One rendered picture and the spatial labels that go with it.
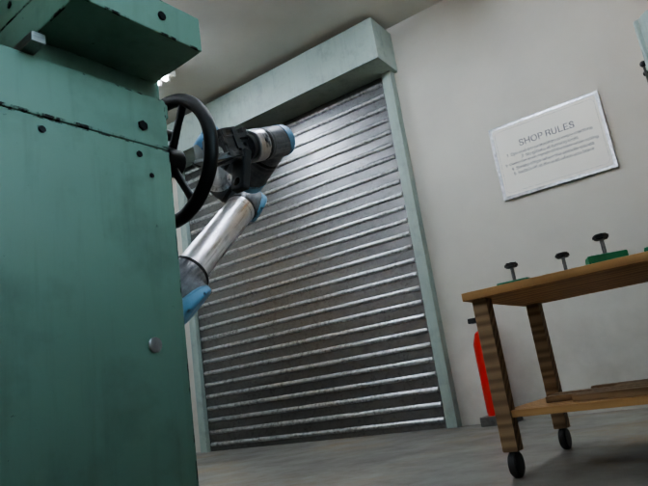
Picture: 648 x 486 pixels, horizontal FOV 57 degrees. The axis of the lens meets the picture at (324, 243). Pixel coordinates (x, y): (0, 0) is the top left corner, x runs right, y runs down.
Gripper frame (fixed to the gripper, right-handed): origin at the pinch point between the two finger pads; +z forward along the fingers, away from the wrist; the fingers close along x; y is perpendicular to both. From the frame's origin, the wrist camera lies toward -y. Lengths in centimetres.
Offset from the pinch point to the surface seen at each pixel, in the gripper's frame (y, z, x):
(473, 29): 52, -290, -15
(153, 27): 13, 40, 42
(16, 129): 3, 60, 32
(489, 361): -79, -52, 29
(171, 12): 15, 35, 42
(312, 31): 96, -259, -109
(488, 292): -60, -57, 34
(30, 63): 12, 55, 32
